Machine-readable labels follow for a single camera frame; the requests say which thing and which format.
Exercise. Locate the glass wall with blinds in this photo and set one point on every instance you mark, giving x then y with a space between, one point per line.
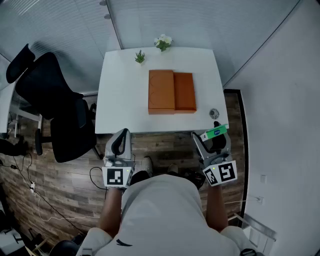
190 22

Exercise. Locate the orange box lid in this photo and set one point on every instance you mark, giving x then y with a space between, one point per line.
185 91

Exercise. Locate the small round metal dish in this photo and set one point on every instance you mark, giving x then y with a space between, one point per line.
214 113

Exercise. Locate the person's left forearm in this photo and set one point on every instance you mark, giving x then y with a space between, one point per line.
111 210

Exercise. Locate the person's white t-shirt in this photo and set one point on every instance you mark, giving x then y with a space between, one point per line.
162 215

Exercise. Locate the person's leg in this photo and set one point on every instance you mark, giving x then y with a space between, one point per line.
140 178
195 178

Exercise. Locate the orange box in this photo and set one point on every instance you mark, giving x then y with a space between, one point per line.
161 91

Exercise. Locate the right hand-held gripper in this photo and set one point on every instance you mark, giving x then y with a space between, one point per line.
220 172

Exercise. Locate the black round stool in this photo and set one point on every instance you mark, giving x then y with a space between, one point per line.
63 248

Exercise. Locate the white wall socket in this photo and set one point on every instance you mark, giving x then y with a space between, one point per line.
260 200
263 178

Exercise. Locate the small white desk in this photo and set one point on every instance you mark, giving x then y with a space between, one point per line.
5 110

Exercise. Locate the person's right shoe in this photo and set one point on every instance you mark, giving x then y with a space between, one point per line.
173 169

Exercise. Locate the black office chair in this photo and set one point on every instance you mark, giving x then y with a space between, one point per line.
52 100

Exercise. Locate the person's shoe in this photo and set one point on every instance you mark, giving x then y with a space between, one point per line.
148 165
173 169

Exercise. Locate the white power strip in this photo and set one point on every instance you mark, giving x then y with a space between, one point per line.
33 187

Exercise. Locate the white flower plant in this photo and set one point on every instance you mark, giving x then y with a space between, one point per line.
163 42

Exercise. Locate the person's right leg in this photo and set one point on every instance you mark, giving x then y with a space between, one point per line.
195 178

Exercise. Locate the round door knob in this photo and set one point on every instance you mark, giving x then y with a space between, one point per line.
102 2
107 16

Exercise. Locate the small potted succulent plant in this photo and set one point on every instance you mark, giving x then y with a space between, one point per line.
140 58

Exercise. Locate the person's right forearm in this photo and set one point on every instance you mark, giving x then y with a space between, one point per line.
216 207

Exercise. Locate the black bag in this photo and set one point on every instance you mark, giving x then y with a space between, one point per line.
12 147

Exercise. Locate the person's left leg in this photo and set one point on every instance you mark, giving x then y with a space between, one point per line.
140 178

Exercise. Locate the glass door with blinds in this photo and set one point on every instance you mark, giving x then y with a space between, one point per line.
65 27

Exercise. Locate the white metal rack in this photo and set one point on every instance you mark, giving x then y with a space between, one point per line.
260 232

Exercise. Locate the person's left shoe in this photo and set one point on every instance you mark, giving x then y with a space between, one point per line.
148 165

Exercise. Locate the green and white cardboard box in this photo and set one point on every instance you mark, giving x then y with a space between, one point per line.
215 132

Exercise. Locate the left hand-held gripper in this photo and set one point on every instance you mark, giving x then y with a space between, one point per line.
116 175

